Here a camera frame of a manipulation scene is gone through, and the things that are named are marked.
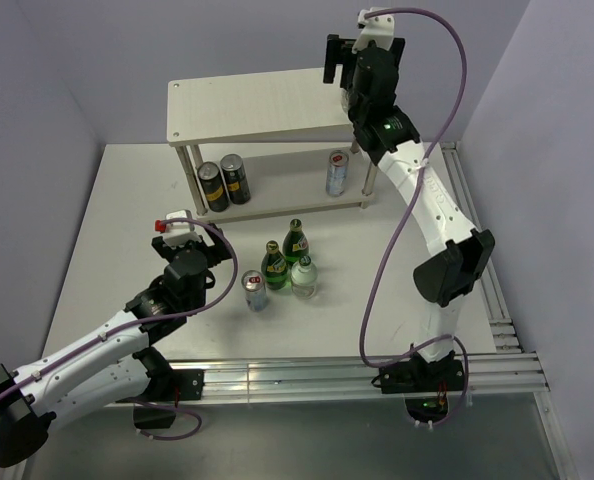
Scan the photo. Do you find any white blue can shelf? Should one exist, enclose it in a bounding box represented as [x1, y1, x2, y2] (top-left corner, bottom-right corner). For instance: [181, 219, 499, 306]
[325, 150, 349, 197]

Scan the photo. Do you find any green glass bottle front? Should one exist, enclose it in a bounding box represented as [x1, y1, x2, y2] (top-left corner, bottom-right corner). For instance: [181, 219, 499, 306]
[261, 240, 289, 291]

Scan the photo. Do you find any green glass bottle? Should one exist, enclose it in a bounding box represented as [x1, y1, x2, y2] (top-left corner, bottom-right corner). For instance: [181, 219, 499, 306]
[282, 218, 309, 266]
[261, 240, 289, 291]

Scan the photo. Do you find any clear glass bottle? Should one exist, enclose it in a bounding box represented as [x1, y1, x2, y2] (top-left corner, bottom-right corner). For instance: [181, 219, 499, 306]
[341, 89, 355, 120]
[291, 255, 318, 299]

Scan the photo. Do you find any clear glass bottle front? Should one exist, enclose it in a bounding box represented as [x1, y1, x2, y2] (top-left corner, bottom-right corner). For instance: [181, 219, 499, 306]
[341, 89, 355, 120]

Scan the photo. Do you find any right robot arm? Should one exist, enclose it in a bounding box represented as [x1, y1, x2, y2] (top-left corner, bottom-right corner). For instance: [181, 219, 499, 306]
[323, 34, 495, 390]

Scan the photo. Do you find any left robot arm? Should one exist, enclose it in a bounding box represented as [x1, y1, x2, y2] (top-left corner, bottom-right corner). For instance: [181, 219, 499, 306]
[0, 218, 237, 468]

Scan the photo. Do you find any white two-tier shelf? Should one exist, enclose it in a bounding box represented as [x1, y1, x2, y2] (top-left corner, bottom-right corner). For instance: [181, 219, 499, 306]
[167, 68, 375, 221]

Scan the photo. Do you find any white blue can front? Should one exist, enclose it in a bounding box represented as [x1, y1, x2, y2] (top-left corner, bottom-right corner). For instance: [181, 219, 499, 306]
[241, 270, 268, 312]

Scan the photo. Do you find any black can right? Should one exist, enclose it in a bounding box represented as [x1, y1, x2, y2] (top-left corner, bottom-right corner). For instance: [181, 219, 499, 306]
[220, 154, 251, 205]

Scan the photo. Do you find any black can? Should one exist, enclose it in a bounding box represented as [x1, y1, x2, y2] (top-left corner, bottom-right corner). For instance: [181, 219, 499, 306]
[220, 154, 251, 205]
[197, 162, 229, 212]

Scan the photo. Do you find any black can left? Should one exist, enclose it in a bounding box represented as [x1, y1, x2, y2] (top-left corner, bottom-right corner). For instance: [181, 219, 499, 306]
[197, 162, 229, 212]

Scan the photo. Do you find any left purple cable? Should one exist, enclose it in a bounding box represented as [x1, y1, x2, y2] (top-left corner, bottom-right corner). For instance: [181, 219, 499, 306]
[0, 219, 239, 459]

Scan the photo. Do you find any purple cable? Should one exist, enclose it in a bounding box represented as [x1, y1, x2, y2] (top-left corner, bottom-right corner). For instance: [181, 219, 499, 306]
[359, 8, 473, 431]
[0, 219, 239, 459]

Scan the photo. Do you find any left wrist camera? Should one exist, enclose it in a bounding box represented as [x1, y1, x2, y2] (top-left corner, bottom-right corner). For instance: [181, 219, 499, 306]
[155, 209, 199, 248]

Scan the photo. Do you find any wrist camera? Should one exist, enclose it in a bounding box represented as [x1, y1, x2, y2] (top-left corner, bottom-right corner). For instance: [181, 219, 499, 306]
[155, 209, 199, 248]
[352, 7, 395, 54]

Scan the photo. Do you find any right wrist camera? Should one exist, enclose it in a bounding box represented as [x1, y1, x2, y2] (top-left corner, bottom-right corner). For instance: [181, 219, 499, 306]
[352, 7, 395, 54]

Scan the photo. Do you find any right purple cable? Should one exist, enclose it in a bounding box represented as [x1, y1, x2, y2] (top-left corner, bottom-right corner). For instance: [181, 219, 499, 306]
[359, 8, 473, 431]

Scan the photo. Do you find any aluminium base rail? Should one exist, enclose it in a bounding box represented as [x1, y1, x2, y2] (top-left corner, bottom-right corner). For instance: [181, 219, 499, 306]
[148, 353, 549, 405]

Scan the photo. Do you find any aluminium side rail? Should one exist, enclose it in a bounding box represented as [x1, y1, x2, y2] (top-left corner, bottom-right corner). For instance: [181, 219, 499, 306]
[441, 143, 522, 354]

